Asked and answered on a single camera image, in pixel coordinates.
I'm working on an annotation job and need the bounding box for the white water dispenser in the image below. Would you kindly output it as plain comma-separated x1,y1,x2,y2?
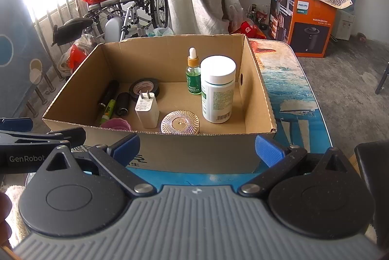
331,9,356,42

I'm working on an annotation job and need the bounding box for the person's left hand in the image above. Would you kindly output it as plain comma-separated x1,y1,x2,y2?
0,191,13,250

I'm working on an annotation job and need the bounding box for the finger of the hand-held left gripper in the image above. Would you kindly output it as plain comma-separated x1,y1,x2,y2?
0,127,86,149
0,117,33,133

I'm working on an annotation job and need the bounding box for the white fluffy cloth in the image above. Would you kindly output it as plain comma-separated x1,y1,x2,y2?
4,184,29,238

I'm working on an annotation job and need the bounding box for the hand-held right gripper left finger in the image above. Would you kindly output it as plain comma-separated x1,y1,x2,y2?
38,133,154,198

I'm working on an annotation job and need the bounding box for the pink tape spool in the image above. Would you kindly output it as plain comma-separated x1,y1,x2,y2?
100,118,132,130

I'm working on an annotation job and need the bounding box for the orange appliance box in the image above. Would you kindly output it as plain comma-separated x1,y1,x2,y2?
269,0,337,58

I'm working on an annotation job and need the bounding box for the short black cylinder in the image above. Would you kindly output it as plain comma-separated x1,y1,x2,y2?
116,92,131,116

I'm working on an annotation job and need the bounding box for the white charger plug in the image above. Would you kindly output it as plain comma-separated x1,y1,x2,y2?
134,90,160,129

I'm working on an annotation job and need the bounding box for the black electrical tape roll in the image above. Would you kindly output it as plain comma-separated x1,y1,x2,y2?
128,78,160,103

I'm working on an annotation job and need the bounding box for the brown cardboard box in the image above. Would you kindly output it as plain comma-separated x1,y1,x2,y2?
42,33,278,174

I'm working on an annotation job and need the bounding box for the red snack bag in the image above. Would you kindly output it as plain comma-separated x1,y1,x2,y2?
229,18,268,39

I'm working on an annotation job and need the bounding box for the long black tube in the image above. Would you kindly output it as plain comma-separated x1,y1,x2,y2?
97,80,120,110

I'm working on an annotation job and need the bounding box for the clear plastic bag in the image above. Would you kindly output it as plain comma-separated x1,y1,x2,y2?
145,27,175,37

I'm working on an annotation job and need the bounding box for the white pill bottle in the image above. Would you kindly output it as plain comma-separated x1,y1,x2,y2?
200,56,237,124

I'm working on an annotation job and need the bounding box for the black metal frame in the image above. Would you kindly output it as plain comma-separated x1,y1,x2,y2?
375,61,389,95

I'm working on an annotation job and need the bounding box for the small red plastic bag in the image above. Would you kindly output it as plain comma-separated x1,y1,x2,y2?
67,44,88,72

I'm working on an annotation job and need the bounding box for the white plastic bag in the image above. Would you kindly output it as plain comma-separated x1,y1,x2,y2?
58,34,101,75

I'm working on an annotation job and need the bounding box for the green dropper bottle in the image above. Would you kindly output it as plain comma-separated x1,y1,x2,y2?
185,47,203,95

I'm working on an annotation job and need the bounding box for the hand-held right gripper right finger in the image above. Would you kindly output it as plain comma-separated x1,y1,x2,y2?
238,134,356,197

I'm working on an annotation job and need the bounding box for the grey blanket with coloured shapes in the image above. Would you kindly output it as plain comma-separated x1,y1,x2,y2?
0,0,58,121

